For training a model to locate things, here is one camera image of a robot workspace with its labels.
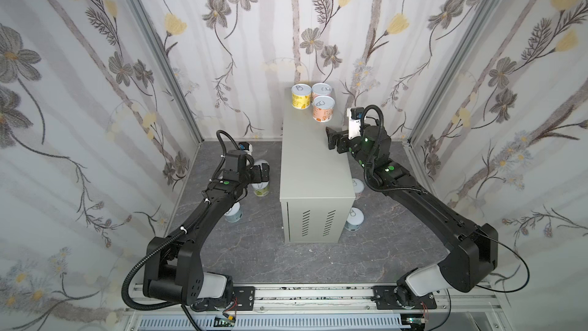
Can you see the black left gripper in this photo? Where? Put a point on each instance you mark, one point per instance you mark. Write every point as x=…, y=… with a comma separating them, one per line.
x=257, y=178

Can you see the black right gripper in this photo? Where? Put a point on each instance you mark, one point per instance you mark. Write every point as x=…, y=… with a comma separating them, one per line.
x=342, y=142

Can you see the brown label can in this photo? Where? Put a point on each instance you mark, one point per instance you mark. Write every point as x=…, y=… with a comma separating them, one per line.
x=322, y=108

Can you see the green label can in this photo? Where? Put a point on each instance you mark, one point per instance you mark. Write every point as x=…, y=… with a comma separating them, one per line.
x=261, y=189

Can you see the pink label can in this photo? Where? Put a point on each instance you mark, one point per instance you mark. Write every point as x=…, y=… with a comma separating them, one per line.
x=321, y=89

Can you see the yellow label can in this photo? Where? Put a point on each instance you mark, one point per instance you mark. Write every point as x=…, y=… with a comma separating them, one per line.
x=301, y=96

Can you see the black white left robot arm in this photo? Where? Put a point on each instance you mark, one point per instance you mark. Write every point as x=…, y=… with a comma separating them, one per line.
x=174, y=272

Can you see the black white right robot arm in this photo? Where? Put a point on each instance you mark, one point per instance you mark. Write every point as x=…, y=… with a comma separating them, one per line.
x=473, y=249

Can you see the light blue can left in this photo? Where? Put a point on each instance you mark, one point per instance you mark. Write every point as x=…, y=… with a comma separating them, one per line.
x=234, y=214

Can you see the light blue can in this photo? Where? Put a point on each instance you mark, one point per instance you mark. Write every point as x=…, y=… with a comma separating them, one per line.
x=234, y=214
x=354, y=220

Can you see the white can beside cabinet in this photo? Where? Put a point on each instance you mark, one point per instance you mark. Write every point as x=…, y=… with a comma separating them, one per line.
x=358, y=187

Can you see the grey metal cabinet box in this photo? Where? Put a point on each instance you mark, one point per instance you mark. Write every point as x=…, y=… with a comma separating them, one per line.
x=316, y=190

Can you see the light blue can right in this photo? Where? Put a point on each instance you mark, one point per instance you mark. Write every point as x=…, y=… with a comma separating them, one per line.
x=354, y=220

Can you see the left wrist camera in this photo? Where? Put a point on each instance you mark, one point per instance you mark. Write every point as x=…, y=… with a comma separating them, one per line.
x=245, y=146

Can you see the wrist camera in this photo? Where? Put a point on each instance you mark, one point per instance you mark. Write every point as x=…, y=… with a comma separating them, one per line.
x=245, y=146
x=354, y=116

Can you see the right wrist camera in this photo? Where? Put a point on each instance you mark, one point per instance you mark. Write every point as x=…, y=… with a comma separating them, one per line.
x=354, y=116

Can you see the white slotted cable duct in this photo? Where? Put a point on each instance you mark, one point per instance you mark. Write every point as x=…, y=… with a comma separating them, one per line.
x=304, y=322

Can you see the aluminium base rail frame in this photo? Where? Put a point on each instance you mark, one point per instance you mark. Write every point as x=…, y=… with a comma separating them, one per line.
x=446, y=310

